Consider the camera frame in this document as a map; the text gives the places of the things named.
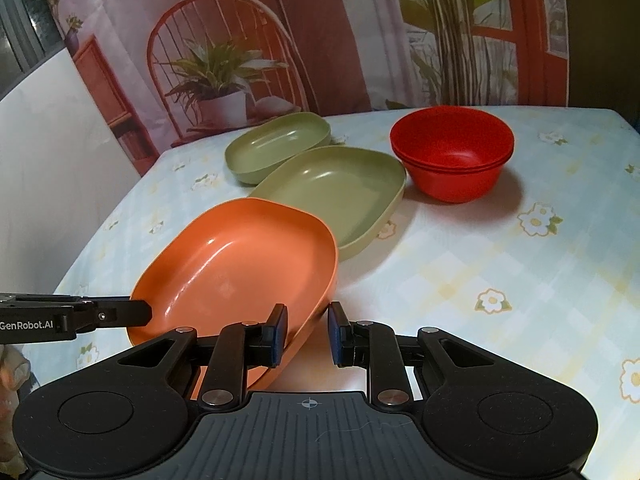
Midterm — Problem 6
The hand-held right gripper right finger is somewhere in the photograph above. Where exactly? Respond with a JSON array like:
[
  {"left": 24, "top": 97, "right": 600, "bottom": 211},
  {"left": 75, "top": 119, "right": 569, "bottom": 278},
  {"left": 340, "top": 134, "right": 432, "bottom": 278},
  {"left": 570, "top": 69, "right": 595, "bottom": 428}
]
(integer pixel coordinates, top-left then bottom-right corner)
[{"left": 327, "top": 301, "right": 497, "bottom": 407}]

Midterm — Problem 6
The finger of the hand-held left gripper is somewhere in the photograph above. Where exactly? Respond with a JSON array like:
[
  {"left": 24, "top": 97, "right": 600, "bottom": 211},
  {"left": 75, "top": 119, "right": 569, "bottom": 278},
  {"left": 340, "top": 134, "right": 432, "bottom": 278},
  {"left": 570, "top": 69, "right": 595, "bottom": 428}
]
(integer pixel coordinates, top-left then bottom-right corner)
[{"left": 65, "top": 297, "right": 153, "bottom": 339}]

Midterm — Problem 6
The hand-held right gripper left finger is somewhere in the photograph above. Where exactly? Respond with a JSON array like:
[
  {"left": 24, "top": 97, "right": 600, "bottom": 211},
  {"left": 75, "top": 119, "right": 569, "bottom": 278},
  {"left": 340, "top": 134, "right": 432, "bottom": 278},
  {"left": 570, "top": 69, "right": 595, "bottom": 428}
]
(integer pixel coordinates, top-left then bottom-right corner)
[{"left": 117, "top": 303, "right": 290, "bottom": 409}]

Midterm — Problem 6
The orange square plate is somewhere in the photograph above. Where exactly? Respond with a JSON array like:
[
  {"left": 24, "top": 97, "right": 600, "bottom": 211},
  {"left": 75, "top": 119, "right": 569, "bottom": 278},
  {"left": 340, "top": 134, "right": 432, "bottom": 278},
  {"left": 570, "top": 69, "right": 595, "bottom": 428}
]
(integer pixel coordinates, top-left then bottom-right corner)
[{"left": 125, "top": 198, "right": 340, "bottom": 392}]

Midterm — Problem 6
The green square plate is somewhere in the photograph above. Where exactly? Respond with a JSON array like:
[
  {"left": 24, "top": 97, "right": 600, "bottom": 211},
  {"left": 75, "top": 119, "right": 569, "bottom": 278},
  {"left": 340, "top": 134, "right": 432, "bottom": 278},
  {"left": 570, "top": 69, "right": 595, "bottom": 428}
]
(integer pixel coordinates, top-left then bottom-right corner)
[
  {"left": 224, "top": 111, "right": 332, "bottom": 185},
  {"left": 248, "top": 146, "right": 407, "bottom": 264}
]

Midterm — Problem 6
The red bowl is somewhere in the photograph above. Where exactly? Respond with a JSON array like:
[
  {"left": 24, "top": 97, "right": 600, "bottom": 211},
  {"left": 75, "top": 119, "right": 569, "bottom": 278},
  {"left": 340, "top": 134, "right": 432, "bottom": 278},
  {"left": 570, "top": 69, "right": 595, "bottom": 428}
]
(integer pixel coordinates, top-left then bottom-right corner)
[
  {"left": 392, "top": 147, "right": 515, "bottom": 174},
  {"left": 399, "top": 156, "right": 512, "bottom": 205},
  {"left": 389, "top": 105, "right": 516, "bottom": 167}
]

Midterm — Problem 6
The white marble panel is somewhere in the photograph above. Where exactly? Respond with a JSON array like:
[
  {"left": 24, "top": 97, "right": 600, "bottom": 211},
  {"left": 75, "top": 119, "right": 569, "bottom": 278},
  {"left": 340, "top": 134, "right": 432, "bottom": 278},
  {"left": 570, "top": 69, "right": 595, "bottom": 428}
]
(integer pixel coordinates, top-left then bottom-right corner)
[{"left": 0, "top": 45, "right": 167, "bottom": 302}]

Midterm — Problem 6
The floral checked tablecloth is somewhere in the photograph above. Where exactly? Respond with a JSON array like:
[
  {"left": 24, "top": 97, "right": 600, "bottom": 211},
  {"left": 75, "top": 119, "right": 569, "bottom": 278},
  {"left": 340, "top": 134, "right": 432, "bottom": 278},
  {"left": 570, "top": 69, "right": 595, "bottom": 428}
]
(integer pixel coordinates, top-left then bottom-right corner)
[{"left": 20, "top": 104, "right": 640, "bottom": 480}]

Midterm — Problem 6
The printed room backdrop cloth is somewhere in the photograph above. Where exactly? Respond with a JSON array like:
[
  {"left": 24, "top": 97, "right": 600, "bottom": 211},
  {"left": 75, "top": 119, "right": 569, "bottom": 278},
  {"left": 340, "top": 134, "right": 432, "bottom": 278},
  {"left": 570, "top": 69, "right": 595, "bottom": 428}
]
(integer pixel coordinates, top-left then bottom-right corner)
[{"left": 30, "top": 0, "right": 572, "bottom": 177}]

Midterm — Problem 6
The dark window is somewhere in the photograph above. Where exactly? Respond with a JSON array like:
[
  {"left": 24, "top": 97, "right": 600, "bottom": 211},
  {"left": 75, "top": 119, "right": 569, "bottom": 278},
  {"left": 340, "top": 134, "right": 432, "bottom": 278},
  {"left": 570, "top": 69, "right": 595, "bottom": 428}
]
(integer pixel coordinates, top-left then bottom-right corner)
[{"left": 0, "top": 0, "right": 67, "bottom": 93}]

